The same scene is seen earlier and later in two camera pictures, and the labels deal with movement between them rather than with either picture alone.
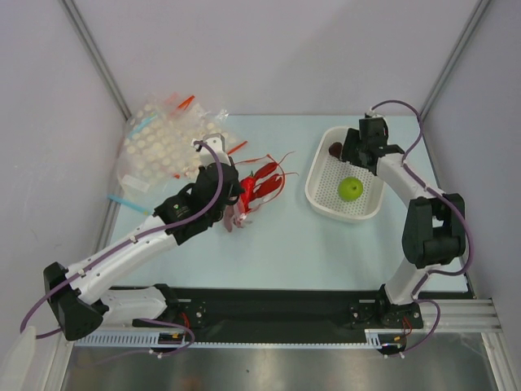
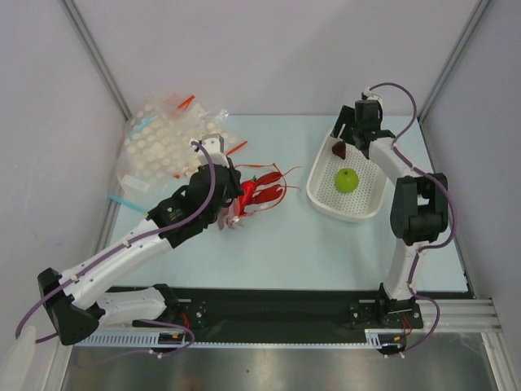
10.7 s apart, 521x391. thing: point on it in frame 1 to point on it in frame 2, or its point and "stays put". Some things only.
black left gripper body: x=218 y=213 stays put
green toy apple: x=350 y=189 to x=346 y=180
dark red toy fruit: x=335 y=149 stays put
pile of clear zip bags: x=157 y=147 stays put
